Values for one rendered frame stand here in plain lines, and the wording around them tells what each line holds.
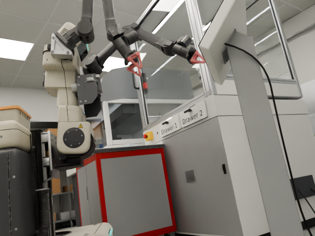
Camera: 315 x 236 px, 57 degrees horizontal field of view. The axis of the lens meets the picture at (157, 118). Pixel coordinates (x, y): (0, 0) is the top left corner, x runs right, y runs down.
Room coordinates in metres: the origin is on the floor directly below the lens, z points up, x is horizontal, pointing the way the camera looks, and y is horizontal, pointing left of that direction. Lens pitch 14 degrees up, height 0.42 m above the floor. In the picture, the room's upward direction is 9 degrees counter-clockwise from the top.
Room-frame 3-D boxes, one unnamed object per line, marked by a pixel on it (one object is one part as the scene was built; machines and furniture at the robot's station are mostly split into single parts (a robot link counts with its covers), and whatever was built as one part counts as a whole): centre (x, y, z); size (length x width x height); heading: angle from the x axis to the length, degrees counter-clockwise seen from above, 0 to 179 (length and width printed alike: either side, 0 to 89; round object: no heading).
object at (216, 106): (2.44, -0.52, 0.87); 1.02 x 0.95 x 0.14; 31
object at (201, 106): (1.96, -0.25, 0.87); 0.29 x 0.02 x 0.11; 31
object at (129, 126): (3.87, 0.51, 1.13); 1.78 x 1.14 x 0.45; 31
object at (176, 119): (2.23, -0.08, 0.87); 0.29 x 0.02 x 0.11; 31
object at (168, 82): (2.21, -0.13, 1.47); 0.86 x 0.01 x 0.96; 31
